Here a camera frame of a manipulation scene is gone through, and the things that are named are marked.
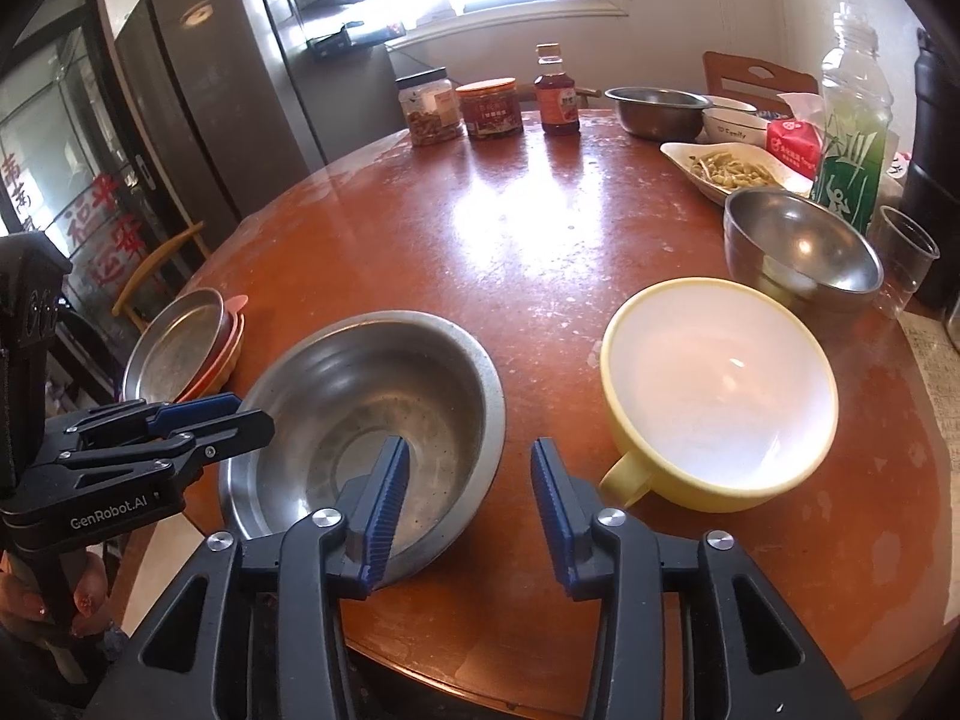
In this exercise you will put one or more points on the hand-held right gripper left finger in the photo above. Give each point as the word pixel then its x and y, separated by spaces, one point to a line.
pixel 386 510

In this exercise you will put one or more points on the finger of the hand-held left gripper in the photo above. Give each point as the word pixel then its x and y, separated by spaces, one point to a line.
pixel 195 409
pixel 225 431

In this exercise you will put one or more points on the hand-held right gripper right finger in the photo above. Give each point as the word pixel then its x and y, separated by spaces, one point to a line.
pixel 555 517

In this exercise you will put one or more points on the steel plate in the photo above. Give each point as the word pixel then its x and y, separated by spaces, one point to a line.
pixel 172 349

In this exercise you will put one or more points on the pink bear-face plate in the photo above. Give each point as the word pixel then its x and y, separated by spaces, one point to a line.
pixel 225 330

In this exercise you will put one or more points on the large steel bowl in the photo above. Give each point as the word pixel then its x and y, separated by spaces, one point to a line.
pixel 360 405

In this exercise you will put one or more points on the small steel bowl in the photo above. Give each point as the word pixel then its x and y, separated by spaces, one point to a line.
pixel 802 240

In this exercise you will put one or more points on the person's left hand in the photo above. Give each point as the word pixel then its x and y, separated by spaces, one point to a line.
pixel 94 585

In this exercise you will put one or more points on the wooden chair with curved back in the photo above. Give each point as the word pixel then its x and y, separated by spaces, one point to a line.
pixel 157 262

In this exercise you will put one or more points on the glass door with red decals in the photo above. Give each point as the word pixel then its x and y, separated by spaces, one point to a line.
pixel 67 157

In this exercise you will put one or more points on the grey refrigerator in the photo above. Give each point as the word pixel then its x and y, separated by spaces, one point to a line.
pixel 217 82

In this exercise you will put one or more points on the dark-lid clear jar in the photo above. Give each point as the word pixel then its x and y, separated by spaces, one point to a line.
pixel 431 112

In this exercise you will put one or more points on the white dish with food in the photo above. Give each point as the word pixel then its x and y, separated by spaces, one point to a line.
pixel 731 169

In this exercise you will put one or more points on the red-lid jar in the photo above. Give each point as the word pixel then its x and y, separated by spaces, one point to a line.
pixel 490 111

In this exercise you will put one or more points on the amber sauce bottle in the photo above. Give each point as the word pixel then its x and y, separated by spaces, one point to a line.
pixel 557 101

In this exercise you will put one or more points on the wide steel basin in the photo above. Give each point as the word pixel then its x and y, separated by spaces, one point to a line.
pixel 652 112

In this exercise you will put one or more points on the white ceramic bowl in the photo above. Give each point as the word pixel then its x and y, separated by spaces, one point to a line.
pixel 727 124

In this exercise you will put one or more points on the clear plastic cup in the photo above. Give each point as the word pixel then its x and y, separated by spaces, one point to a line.
pixel 904 262

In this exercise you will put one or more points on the red tissue pack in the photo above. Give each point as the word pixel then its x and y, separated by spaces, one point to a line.
pixel 795 139

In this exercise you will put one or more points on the green-label plastic bottle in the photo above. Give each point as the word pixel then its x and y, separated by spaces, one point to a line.
pixel 851 150

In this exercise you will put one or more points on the wooden chair with cutout back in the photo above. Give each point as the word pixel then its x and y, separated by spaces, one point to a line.
pixel 750 79

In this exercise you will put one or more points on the black thermos flask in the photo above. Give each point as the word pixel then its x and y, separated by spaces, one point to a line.
pixel 934 165

